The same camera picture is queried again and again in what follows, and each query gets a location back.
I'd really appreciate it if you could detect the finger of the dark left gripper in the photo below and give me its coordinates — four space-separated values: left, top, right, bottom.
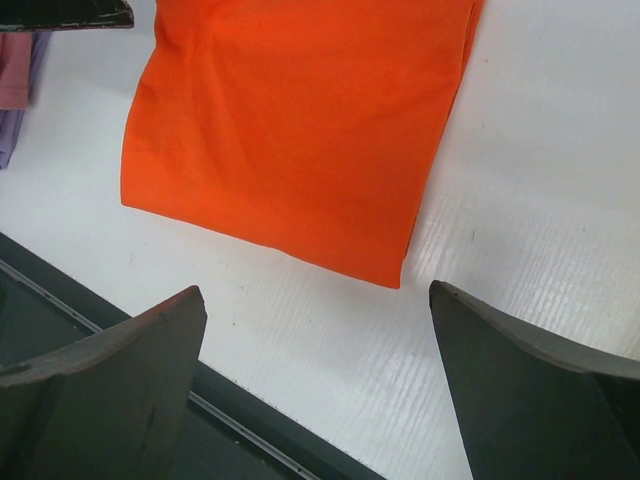
1 0 134 32

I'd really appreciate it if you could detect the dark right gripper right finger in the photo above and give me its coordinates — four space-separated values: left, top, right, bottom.
429 281 639 479

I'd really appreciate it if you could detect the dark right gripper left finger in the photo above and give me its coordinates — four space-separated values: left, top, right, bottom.
1 286 207 479

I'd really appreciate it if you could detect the orange t shirt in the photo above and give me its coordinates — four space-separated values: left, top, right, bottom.
120 0 483 288

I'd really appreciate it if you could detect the pink folded t shirt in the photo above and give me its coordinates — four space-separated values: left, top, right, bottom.
1 32 32 110

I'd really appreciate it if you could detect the lilac folded t shirt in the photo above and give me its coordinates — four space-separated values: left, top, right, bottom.
1 32 51 170

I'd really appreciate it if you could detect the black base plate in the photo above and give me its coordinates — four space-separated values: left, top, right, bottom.
1 237 374 479

